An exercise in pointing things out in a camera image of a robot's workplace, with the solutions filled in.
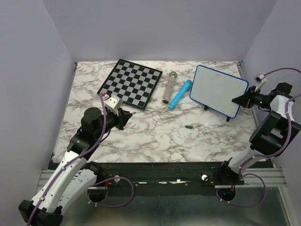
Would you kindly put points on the black grey chessboard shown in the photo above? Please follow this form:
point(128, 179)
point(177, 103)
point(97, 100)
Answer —
point(132, 82)

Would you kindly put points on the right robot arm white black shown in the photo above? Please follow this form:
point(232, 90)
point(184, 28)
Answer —
point(270, 138)

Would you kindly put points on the blue toy microphone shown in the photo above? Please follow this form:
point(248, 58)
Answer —
point(186, 86)

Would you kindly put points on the blue framed whiteboard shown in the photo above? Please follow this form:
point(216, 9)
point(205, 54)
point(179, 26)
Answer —
point(215, 90)

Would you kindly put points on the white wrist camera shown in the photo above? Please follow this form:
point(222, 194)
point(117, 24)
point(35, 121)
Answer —
point(113, 103)
point(260, 80)

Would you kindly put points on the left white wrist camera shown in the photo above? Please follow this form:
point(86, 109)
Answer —
point(113, 103)

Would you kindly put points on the glitter tube silver cap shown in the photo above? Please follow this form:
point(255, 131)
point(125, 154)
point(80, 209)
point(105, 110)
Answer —
point(169, 87)

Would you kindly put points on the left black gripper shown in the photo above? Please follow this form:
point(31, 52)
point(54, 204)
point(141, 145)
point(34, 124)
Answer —
point(122, 118)

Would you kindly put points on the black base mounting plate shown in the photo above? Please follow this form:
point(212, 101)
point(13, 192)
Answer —
point(149, 179)

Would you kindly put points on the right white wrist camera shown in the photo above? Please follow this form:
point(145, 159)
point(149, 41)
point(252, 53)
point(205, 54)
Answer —
point(260, 80)

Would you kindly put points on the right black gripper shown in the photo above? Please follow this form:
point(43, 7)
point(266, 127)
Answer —
point(243, 100)

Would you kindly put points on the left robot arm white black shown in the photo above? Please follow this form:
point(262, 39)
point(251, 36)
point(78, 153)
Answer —
point(70, 160)

